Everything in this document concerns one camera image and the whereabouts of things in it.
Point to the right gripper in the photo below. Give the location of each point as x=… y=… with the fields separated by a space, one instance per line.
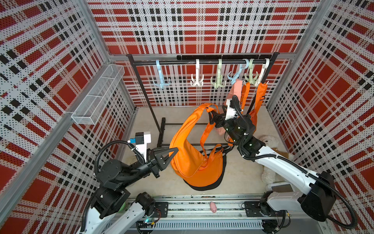
x=216 y=117

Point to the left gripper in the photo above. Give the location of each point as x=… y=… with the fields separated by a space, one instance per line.
x=160 y=162

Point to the pink bag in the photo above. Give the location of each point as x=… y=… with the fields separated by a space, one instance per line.
x=235 y=90

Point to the orange bag with black trim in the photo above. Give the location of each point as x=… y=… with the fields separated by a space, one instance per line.
x=199 y=170

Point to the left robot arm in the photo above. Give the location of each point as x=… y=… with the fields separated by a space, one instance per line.
x=109 y=198

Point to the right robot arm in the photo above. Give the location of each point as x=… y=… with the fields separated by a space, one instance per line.
x=316 y=193

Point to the green hook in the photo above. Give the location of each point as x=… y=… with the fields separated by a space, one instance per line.
x=249 y=78
x=218 y=83

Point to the white hook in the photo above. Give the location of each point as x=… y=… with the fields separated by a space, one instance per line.
x=196 y=81
x=263 y=69

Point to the light blue hook far left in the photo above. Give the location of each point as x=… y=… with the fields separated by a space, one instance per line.
x=161 y=83

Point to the black garment rack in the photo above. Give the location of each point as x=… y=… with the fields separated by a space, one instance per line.
x=180 y=93

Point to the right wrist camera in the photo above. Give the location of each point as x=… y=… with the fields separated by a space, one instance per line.
x=231 y=112

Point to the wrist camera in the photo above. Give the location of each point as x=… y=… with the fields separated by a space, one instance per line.
x=140 y=141
x=231 y=112

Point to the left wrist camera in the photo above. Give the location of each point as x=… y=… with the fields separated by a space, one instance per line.
x=140 y=141

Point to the small pink object on rail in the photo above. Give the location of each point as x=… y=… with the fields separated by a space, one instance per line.
x=213 y=207

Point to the black wall hook strip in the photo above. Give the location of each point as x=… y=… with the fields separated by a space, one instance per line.
x=227 y=57

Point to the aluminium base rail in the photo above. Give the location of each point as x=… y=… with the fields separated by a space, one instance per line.
x=234 y=212

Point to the white wire mesh basket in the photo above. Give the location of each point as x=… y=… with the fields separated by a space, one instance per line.
x=105 y=82

